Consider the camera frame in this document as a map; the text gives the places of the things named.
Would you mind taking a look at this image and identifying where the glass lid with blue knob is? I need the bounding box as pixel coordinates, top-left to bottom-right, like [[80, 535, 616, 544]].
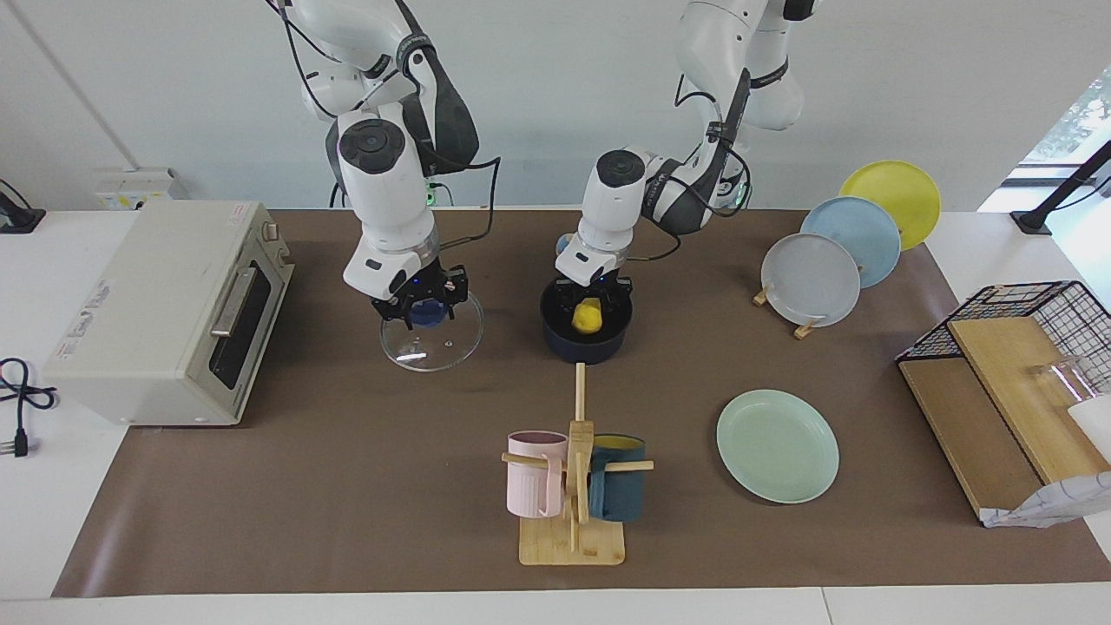
[[380, 291, 483, 372]]

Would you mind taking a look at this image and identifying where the wooden plate rack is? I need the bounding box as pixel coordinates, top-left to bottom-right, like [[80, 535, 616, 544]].
[[752, 282, 821, 340]]

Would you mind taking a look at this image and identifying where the grey plate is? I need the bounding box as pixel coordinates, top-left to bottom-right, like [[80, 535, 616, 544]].
[[761, 233, 862, 328]]

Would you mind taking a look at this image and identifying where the green plate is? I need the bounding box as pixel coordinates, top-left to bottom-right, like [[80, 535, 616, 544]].
[[717, 389, 840, 504]]

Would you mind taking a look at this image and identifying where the light blue plate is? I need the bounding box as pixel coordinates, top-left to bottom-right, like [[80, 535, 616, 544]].
[[800, 197, 902, 289]]

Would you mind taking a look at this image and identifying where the yellow plate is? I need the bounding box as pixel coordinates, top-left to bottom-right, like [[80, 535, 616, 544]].
[[839, 160, 942, 252]]

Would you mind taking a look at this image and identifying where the dark blue saucepan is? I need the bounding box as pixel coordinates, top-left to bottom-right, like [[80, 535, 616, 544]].
[[540, 276, 633, 365]]

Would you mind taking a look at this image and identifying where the brown table mat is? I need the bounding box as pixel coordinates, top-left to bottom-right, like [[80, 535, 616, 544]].
[[52, 208, 1111, 598]]

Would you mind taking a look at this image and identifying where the pink mug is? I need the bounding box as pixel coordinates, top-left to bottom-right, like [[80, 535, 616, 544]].
[[507, 431, 569, 519]]

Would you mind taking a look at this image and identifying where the dark teal mug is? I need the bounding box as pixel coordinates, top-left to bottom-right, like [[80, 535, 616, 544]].
[[588, 434, 647, 523]]

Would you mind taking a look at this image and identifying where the wooden mug tree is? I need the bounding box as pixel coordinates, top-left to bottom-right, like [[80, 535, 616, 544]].
[[501, 363, 654, 567]]

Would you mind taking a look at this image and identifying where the beige toaster oven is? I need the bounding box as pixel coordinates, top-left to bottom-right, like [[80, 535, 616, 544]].
[[43, 201, 296, 426]]

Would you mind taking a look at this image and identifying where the white outlet box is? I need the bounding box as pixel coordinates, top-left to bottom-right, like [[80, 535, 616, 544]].
[[94, 169, 187, 211]]

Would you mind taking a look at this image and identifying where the black table clamp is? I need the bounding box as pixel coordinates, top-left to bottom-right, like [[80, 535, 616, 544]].
[[0, 180, 46, 234]]

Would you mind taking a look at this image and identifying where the clear glass cup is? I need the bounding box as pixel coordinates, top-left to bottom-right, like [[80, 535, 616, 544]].
[[1031, 356, 1096, 405]]

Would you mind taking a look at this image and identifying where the white patterned cloth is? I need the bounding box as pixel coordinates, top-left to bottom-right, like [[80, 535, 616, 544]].
[[981, 471, 1111, 529]]

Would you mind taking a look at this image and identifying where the white cup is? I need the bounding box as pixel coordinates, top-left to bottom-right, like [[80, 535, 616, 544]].
[[1068, 395, 1111, 463]]

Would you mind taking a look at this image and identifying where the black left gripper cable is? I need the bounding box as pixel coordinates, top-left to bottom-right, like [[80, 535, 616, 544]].
[[625, 74, 752, 261]]

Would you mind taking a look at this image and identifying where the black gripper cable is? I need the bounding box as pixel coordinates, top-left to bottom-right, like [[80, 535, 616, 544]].
[[625, 74, 752, 261], [430, 155, 503, 261]]

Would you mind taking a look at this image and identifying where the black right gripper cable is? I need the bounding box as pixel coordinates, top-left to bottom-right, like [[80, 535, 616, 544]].
[[430, 155, 503, 261]]

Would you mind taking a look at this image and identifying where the black power cable with plug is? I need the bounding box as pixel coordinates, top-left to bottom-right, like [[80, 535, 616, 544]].
[[0, 358, 58, 458]]

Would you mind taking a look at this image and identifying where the black wire basket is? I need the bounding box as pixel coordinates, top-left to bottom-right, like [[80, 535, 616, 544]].
[[896, 280, 1111, 396]]

